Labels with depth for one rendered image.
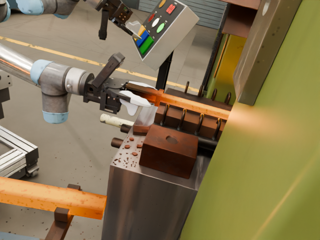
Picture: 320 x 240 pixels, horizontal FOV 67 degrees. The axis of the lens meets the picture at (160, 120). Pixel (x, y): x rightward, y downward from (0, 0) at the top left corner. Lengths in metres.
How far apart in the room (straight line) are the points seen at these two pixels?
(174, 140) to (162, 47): 0.57
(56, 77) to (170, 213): 0.47
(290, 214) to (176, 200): 0.41
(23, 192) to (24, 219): 1.20
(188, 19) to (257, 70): 0.78
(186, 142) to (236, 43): 0.38
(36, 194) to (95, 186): 1.32
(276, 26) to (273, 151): 0.13
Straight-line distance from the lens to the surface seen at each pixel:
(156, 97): 0.66
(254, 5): 0.54
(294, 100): 0.21
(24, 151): 1.67
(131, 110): 0.66
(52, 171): 1.84
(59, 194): 0.42
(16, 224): 1.62
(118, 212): 0.67
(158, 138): 0.55
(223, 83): 0.85
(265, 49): 0.28
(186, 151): 0.53
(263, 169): 0.23
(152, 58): 1.06
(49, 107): 0.80
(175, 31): 1.05
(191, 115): 0.65
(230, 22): 0.57
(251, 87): 0.29
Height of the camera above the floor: 1.30
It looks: 31 degrees down
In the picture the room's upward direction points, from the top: 13 degrees clockwise
